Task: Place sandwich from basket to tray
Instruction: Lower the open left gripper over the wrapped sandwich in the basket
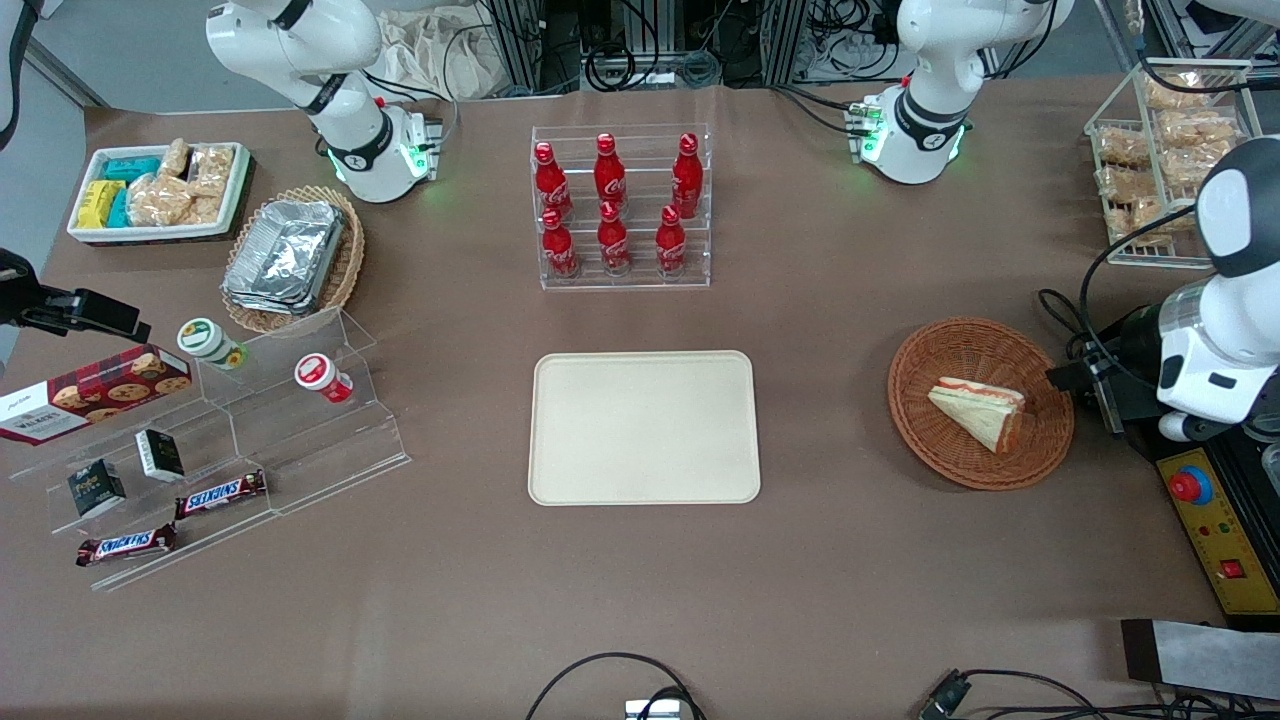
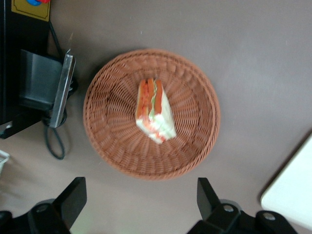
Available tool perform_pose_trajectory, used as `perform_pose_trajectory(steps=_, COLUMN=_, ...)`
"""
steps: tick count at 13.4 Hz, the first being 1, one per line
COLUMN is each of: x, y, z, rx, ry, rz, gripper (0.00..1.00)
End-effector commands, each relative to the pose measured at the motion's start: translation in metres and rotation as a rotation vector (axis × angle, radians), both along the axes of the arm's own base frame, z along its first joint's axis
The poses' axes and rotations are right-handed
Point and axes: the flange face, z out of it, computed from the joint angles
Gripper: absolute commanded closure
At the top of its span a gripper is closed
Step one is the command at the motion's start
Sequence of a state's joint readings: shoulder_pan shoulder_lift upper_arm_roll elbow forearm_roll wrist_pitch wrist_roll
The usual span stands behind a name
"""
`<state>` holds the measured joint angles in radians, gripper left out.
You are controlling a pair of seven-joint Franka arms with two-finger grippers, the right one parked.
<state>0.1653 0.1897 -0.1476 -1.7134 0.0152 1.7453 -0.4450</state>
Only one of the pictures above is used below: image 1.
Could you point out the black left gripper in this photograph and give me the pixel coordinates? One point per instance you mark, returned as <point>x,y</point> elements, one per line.
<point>1134,346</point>

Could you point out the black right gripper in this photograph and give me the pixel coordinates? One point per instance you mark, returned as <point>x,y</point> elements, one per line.
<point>20,300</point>

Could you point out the triangle sandwich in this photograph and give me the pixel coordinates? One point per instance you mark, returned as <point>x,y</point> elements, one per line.
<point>978,410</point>

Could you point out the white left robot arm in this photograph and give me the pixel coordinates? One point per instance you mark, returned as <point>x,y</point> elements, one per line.
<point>935,95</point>

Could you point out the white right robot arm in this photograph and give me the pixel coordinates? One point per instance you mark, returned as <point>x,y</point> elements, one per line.
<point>345,120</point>

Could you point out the round brown wicker basket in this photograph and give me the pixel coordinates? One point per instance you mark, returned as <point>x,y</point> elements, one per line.
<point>950,440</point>

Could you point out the oval tan wicker basket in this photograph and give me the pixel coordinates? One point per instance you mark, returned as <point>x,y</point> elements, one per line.
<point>345,270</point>

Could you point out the beige plastic tray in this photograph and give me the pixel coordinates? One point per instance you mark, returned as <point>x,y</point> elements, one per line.
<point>645,428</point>

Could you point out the white rectangular snack bin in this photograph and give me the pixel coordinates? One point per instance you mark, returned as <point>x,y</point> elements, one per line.
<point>90,232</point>

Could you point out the red tartan cookie box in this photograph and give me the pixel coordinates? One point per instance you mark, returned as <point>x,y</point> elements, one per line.
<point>95,393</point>

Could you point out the yellow snack pack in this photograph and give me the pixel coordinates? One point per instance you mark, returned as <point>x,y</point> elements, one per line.
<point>98,203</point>

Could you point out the green lidded yogurt cup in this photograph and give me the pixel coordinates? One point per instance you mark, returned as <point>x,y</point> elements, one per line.
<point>208,342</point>

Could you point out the clear bag of crackers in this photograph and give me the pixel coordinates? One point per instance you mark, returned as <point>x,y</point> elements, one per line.
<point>212,170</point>
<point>158,200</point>
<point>174,158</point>

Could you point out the teal snack pack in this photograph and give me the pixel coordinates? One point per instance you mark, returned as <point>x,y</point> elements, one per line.
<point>130,168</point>

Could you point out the small dark green box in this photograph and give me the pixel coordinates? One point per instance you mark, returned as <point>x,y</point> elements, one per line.
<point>96,488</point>
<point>160,455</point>

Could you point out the clear bag of biscuits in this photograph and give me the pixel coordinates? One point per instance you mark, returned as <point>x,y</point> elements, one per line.
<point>1128,184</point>
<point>1138,220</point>
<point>1122,147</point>
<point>1178,92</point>
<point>1195,130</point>

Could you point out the yellow emergency stop box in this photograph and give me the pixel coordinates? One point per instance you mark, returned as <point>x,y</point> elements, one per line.
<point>1225,540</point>

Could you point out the stack of foil trays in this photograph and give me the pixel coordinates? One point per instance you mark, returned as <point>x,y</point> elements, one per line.
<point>285,255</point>

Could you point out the brown snickers bar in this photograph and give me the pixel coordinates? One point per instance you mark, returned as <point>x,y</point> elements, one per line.
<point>128,545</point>
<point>222,493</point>

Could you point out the red lidded yogurt cup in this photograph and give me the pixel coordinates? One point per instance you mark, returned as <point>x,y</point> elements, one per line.
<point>322,377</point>

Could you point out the clear acrylic stepped display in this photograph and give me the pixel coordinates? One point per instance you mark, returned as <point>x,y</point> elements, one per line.
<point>300,440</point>

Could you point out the grey sheet with black edge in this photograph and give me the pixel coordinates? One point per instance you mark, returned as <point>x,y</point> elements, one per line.
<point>1215,660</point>

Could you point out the beige cloth bag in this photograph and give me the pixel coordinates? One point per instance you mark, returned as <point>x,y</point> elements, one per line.
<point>435,55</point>

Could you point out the red cola bottle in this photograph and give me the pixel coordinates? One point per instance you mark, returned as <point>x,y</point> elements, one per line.
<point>613,243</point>
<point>609,175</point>
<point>559,248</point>
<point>687,180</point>
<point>551,185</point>
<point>670,245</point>

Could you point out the clear acrylic bottle rack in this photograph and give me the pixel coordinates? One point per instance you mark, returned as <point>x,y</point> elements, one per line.
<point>625,190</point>

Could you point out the small silver connector box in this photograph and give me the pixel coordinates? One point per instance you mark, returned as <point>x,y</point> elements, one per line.
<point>655,710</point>

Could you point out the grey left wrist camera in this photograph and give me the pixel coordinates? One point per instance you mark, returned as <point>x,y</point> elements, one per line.
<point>1178,426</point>

